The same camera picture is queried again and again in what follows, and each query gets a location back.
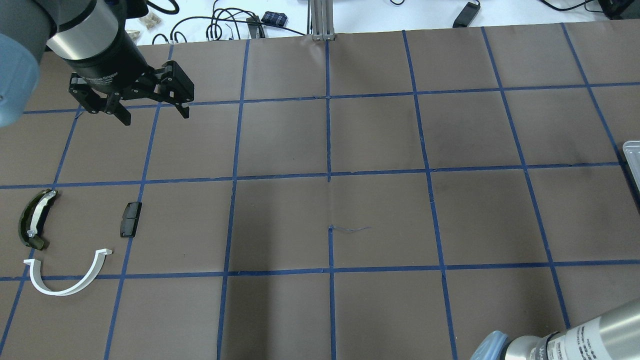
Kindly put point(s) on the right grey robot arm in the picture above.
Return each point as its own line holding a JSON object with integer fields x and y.
{"x": 614, "y": 335}

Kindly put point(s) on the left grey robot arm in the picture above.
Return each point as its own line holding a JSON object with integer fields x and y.
{"x": 90, "y": 36}

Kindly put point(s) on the white curved plastic part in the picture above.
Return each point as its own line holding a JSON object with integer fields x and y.
{"x": 34, "y": 274}

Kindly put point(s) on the blue checkered pouch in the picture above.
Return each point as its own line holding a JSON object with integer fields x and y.
{"x": 274, "y": 19}

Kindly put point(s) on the black brake pad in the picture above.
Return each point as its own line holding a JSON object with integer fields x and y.
{"x": 130, "y": 218}

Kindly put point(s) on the green curved brake shoe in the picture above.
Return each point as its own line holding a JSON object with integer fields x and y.
{"x": 33, "y": 217}

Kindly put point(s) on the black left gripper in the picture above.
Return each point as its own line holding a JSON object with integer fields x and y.
{"x": 106, "y": 64}

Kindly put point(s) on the black power adapter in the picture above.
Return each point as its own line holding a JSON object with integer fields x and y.
{"x": 467, "y": 15}

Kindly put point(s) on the aluminium frame post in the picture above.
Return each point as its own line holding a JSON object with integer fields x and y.
{"x": 321, "y": 25}

